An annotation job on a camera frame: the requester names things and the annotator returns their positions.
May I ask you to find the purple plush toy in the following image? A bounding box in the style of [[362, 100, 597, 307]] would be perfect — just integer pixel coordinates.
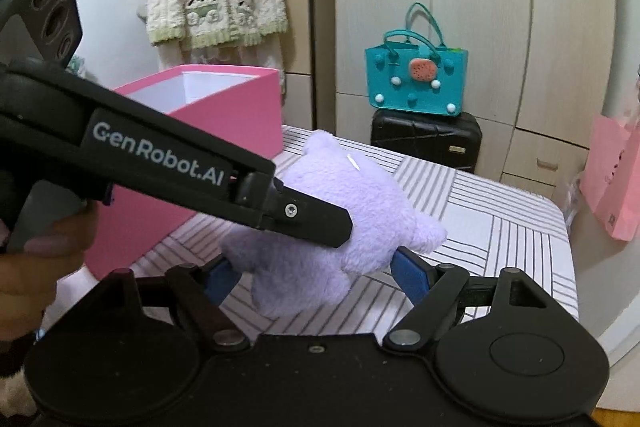
[[221, 130, 447, 319]]

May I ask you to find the person hand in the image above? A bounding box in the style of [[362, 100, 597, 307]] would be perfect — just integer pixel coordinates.
[[1, 202, 99, 341]]

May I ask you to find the striped tablecloth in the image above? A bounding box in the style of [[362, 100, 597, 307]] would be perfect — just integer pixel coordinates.
[[41, 124, 582, 343]]

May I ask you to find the pink cardboard box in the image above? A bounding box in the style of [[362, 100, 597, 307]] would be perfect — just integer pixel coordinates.
[[83, 63, 284, 282]]

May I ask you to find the black suitcase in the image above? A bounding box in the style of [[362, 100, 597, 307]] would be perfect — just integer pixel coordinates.
[[371, 109, 483, 173]]

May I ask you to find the teal felt handbag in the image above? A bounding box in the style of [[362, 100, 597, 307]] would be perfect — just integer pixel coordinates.
[[364, 1, 469, 117]]

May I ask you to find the pink tote bag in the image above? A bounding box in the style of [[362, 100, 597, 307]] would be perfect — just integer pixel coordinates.
[[580, 116, 639, 242]]

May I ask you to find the beige wardrobe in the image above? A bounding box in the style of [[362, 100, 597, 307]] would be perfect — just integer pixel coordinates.
[[259, 0, 618, 200]]

